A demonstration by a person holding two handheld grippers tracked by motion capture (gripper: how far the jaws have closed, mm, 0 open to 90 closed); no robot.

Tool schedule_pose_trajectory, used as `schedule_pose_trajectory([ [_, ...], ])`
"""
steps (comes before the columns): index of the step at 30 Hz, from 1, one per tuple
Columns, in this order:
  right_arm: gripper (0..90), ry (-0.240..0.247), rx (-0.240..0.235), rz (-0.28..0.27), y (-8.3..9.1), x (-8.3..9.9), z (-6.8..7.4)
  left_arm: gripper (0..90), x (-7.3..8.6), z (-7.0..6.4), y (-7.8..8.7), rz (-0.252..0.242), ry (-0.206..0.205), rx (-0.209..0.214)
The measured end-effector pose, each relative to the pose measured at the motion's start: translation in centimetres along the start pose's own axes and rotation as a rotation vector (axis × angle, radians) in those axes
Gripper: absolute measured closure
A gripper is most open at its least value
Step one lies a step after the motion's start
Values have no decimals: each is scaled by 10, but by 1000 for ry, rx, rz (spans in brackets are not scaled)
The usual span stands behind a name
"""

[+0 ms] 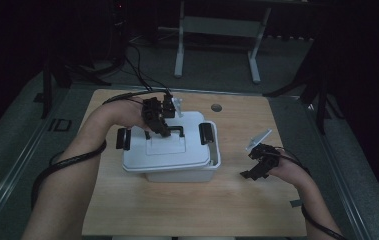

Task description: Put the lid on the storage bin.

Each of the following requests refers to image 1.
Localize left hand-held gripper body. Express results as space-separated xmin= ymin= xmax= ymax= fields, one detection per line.
xmin=140 ymin=92 xmax=185 ymax=135

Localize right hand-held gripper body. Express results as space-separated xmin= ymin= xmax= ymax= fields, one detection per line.
xmin=245 ymin=128 xmax=282 ymax=175

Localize white plastic storage box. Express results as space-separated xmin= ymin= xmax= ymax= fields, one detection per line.
xmin=145 ymin=120 xmax=222 ymax=184

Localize person's left hand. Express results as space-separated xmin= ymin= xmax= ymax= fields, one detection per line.
xmin=105 ymin=99 xmax=153 ymax=133

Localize person's right hand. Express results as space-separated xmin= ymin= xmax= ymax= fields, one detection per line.
xmin=268 ymin=149 xmax=310 ymax=192

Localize black tripod stand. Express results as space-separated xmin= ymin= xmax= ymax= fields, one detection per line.
xmin=40 ymin=58 xmax=113 ymax=120
xmin=262 ymin=49 xmax=345 ymax=136

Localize dark equipment with red light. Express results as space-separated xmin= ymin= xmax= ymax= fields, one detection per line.
xmin=108 ymin=0 xmax=130 ymax=68

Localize white metal stand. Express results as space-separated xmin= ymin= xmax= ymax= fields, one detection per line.
xmin=173 ymin=0 xmax=273 ymax=85

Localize black floor cables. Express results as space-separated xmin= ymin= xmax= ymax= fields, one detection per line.
xmin=123 ymin=41 xmax=172 ymax=93

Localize right hand-held gripper cable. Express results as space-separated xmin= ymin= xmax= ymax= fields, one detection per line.
xmin=275 ymin=145 xmax=349 ymax=240

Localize hand-held gripper cable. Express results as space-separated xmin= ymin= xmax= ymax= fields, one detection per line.
xmin=275 ymin=145 xmax=349 ymax=240
xmin=31 ymin=89 xmax=173 ymax=209

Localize left hand-held gripper cable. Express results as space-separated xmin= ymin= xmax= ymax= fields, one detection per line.
xmin=31 ymin=89 xmax=173 ymax=209

